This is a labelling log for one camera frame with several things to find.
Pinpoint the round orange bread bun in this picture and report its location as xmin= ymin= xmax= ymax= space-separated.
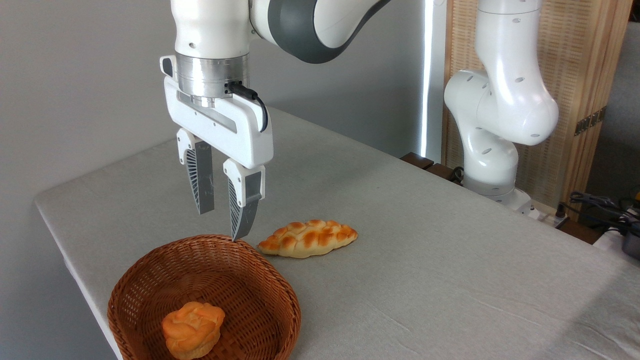
xmin=161 ymin=301 xmax=226 ymax=360

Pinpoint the metal screen hinge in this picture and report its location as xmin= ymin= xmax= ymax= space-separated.
xmin=574 ymin=106 xmax=608 ymax=137

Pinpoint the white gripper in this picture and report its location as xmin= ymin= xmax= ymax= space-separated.
xmin=160 ymin=55 xmax=275 ymax=242

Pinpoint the bamboo folding screen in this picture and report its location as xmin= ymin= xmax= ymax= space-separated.
xmin=442 ymin=0 xmax=634 ymax=222

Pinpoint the black cable bundle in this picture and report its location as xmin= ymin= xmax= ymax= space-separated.
xmin=557 ymin=191 xmax=640 ymax=236

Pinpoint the grey tablecloth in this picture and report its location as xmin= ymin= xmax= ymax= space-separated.
xmin=34 ymin=107 xmax=640 ymax=360

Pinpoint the dark brown wooden base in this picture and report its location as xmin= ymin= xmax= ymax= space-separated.
xmin=400 ymin=152 xmax=465 ymax=187

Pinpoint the brown wicker basket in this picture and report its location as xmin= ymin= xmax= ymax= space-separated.
xmin=107 ymin=234 xmax=302 ymax=360

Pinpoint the white power strip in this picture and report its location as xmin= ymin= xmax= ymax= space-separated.
xmin=529 ymin=201 xmax=571 ymax=224

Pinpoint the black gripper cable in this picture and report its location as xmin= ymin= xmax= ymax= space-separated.
xmin=226 ymin=81 xmax=269 ymax=133

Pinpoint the long braided bread loaf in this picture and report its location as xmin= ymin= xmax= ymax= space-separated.
xmin=257 ymin=219 xmax=359 ymax=259

